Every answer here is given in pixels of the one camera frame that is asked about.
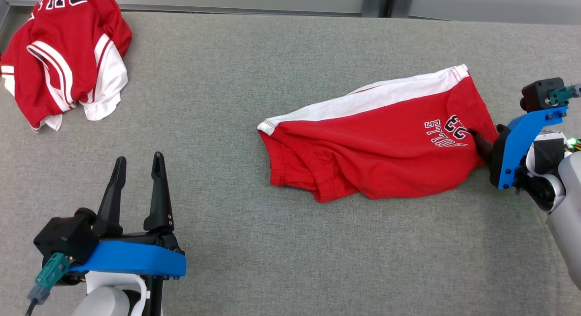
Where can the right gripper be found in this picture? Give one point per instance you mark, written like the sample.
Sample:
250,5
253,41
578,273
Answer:
547,184

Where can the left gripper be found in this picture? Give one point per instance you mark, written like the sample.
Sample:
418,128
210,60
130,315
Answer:
154,238

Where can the red shorts white side panel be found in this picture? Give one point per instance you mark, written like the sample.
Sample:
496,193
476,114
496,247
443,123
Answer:
363,143

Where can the red white basketball jersey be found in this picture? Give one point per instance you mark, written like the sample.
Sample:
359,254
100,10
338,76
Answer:
68,39

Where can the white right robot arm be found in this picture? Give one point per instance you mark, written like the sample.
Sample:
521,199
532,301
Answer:
569,216

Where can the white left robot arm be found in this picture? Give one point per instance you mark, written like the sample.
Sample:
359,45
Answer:
104,304

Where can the blue right camera bracket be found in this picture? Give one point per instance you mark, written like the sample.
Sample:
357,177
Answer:
517,139

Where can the blue camera bracket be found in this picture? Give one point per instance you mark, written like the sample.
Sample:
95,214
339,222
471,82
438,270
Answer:
517,139
131,259

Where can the blue left camera bracket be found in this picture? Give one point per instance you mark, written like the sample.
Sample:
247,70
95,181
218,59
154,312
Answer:
131,259

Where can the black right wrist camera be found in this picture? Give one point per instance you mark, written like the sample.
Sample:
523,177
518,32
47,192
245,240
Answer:
540,93

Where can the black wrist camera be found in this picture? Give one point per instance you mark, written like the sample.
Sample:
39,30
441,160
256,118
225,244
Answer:
540,93
63,236

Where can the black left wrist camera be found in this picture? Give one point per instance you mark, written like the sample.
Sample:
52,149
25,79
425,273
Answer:
63,236

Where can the grey double partition post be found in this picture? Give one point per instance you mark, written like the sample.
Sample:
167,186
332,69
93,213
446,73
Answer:
374,2

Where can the grey metal floor rail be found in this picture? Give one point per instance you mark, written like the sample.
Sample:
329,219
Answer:
181,8

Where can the grey metal corner post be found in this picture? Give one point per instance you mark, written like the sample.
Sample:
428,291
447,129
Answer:
2,9

